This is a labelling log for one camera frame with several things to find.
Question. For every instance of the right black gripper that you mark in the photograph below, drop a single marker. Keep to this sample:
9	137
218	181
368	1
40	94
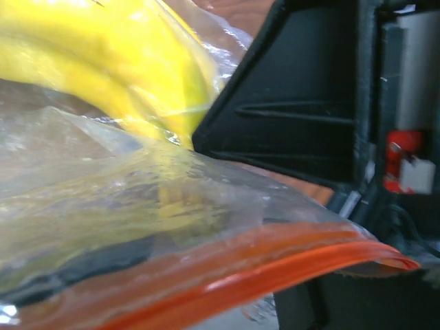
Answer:
396	50

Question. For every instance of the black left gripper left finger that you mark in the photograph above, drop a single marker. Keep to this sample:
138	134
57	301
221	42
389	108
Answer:
106	260

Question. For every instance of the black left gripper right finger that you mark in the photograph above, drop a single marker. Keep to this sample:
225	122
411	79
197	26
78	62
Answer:
338	301

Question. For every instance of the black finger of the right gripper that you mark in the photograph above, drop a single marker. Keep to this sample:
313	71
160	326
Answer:
290	105

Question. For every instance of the clear zip top bag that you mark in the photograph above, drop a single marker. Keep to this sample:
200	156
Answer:
74	181

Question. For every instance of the yellow fake banana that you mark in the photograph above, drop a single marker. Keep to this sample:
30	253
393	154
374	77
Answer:
137	61

